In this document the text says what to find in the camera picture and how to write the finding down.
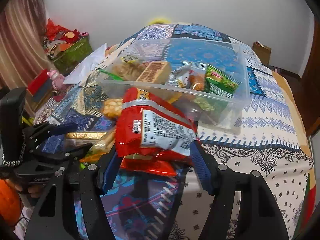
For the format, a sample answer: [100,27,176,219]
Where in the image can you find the clear bag rice crackers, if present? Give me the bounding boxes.
[101,99,123,119]

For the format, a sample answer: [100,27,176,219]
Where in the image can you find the red snack bag white label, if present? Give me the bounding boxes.
[115,87,197,162]

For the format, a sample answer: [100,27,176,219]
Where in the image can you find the pink plush toy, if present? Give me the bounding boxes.
[47,69,66,90]

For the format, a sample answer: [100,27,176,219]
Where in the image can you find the patterned blue bed quilt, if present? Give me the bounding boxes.
[32,23,316,240]

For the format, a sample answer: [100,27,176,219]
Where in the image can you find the white pillow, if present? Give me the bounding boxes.
[63,43,107,85]

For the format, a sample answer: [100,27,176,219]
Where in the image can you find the green storage crate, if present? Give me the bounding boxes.
[52,36,93,75]

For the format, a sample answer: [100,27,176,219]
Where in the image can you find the striped pink curtain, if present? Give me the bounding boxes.
[0,0,54,116]

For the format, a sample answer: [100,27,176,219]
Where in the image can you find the red square snack packet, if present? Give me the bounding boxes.
[120,154,177,177]

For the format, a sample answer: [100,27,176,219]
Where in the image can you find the clear bag brown pastries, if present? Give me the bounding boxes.
[111,60,146,81]

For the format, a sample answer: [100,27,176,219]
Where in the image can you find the tan biscuit packet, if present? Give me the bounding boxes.
[136,61,171,85]

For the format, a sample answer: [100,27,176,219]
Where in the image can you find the green pea snack packet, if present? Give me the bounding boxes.
[204,64,241,99]

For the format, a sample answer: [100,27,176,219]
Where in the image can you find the clear plastic storage box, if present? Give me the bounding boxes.
[97,39,250,134]

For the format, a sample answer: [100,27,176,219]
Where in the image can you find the orange fried snack bag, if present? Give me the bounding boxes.
[189,72,204,91]

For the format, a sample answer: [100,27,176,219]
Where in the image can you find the cardboard box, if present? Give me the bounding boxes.
[252,41,272,66]

